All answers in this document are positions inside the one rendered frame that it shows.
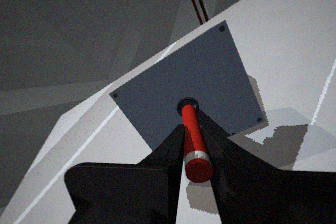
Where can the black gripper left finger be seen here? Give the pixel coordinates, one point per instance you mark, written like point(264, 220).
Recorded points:
point(153, 183)

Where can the dark red peg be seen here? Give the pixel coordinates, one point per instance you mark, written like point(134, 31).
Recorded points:
point(198, 168)

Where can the dark blue sloped panel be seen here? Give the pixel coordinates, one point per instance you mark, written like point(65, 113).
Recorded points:
point(206, 73)

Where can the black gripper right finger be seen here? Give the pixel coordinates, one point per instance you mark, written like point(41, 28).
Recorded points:
point(248, 190)

